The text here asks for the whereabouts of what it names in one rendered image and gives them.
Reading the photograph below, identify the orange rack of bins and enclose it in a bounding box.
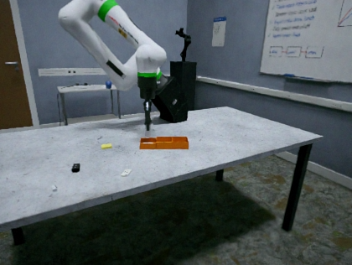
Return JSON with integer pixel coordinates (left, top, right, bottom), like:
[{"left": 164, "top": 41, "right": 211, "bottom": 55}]
[{"left": 140, "top": 137, "right": 189, "bottom": 149}]

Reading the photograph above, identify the white domino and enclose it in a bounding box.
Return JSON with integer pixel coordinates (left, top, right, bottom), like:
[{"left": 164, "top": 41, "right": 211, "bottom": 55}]
[{"left": 121, "top": 169, "right": 132, "bottom": 177}]

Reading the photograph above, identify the yellow square pad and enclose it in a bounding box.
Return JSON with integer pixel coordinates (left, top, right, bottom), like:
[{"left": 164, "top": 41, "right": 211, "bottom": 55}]
[{"left": 101, "top": 143, "right": 112, "bottom": 149}]

